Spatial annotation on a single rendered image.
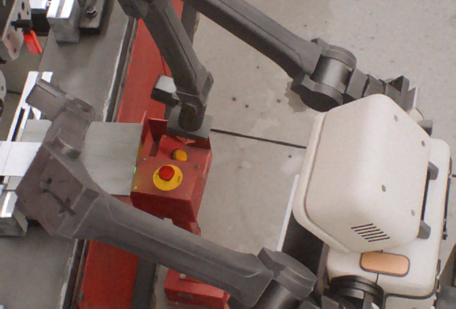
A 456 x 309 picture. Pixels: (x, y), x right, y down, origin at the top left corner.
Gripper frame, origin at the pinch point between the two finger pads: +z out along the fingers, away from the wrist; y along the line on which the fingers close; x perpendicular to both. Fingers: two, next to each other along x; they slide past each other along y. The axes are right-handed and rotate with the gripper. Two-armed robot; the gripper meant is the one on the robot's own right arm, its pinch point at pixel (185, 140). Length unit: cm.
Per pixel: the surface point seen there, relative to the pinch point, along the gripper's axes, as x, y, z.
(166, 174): 10.8, 2.1, -0.3
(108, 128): 12.0, 16.5, -16.3
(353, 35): -112, -54, 69
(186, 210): 15.2, -5.0, 6.7
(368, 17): -124, -59, 68
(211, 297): 14, -20, 66
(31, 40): 6.2, 35.1, -32.3
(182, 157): 0.5, -0.2, 7.9
